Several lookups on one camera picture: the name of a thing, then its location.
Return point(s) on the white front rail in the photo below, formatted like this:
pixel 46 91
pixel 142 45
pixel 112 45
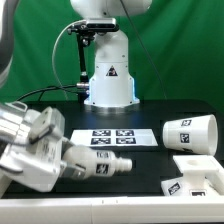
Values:
pixel 112 210

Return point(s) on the black camera on stand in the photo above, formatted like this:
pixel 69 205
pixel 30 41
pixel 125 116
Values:
pixel 85 31

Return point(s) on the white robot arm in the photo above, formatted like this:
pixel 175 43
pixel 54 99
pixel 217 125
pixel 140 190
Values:
pixel 111 87

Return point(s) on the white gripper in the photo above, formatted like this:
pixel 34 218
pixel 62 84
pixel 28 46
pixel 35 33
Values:
pixel 37 165

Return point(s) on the white lamp base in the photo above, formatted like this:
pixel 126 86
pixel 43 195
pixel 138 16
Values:
pixel 202 175

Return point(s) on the white marker sheet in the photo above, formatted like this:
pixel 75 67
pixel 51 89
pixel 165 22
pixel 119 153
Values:
pixel 114 137

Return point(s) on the white lamp hood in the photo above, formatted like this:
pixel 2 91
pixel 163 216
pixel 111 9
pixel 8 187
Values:
pixel 196 134

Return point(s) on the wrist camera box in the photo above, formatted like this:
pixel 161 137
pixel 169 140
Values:
pixel 49 123

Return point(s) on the white lamp bulb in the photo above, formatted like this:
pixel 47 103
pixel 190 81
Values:
pixel 98 163

